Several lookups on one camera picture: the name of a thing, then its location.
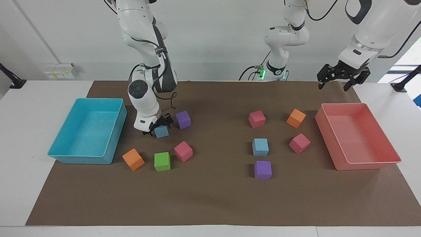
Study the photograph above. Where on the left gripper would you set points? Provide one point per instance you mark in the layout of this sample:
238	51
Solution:
350	70

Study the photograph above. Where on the pink block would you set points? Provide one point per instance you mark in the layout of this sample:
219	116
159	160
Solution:
183	151
299	143
257	119

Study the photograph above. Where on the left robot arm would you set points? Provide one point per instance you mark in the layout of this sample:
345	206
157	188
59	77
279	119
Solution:
283	38

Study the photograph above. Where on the orange block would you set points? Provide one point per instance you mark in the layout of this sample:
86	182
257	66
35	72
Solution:
133	159
296	118

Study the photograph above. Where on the blue plastic bin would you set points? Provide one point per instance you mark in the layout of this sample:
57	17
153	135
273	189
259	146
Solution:
85	131

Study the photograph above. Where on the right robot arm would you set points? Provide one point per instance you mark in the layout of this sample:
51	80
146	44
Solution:
141	31

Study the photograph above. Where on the blue block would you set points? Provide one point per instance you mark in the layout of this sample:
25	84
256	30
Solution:
260	147
161	132

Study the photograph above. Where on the pink plastic bin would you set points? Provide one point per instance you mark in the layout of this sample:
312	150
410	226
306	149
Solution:
357	138

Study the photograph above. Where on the white wall socket box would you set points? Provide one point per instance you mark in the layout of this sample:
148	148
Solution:
59	71

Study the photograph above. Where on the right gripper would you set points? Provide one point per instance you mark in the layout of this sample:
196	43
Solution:
160	121

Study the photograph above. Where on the purple block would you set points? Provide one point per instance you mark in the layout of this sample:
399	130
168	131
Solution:
262	170
183	119

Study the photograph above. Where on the green block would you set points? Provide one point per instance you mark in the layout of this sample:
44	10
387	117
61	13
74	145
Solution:
162	162

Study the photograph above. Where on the black stand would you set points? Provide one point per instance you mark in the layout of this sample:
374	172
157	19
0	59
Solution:
14	82
403	84

